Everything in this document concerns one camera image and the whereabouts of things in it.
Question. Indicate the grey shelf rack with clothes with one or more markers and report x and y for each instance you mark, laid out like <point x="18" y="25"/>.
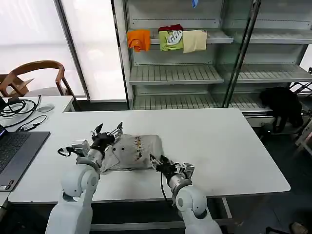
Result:
<point x="185" y="73"/>

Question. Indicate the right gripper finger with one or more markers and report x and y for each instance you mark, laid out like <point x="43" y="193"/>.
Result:
<point x="165" y="161"/>
<point x="154" y="161"/>

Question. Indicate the grey printed t-shirt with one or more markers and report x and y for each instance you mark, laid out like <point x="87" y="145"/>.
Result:
<point x="136" y="152"/>

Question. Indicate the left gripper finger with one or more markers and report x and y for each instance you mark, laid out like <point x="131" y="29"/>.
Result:
<point x="98" y="130"/>
<point x="116" y="131"/>

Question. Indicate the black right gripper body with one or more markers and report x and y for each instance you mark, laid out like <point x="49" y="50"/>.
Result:
<point x="166" y="168"/>

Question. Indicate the black power brick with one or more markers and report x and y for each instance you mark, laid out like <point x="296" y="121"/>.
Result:
<point x="13" y="100"/>

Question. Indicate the dark grey laptop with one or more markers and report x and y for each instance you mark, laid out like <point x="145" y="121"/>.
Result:
<point x="17" y="156"/>

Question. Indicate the grey window frame post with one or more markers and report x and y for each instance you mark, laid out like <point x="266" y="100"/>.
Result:
<point x="73" y="53"/>

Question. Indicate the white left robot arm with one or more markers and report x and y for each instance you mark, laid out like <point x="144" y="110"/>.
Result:
<point x="73" y="190"/>

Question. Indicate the grey computer mouse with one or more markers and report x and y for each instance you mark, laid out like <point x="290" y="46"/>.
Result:
<point x="45" y="108"/>

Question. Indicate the brown wooden chair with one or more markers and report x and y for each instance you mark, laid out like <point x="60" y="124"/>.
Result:
<point x="36" y="68"/>

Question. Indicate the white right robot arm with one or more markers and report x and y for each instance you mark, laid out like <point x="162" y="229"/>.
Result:
<point x="192" y="204"/>

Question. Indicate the brown shoe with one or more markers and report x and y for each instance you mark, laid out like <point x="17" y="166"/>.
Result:
<point x="299" y="228"/>

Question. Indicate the pale wooden folding stool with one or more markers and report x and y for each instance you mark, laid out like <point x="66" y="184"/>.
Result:
<point x="304" y="137"/>

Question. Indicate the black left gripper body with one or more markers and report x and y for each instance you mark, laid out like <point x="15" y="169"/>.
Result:
<point x="102" y="141"/>

